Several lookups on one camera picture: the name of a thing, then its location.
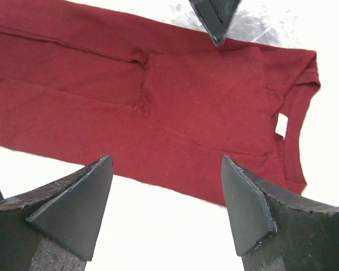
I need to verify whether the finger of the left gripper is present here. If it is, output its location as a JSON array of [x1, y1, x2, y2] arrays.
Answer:
[[189, 0, 241, 47]]

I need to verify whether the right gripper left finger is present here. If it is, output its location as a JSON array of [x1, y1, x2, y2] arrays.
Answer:
[[0, 156, 113, 270]]

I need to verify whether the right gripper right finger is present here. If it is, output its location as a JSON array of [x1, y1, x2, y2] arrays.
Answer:
[[221, 156, 339, 271]]

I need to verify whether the dark red t shirt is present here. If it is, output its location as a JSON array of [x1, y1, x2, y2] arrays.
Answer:
[[0, 1, 320, 205]]

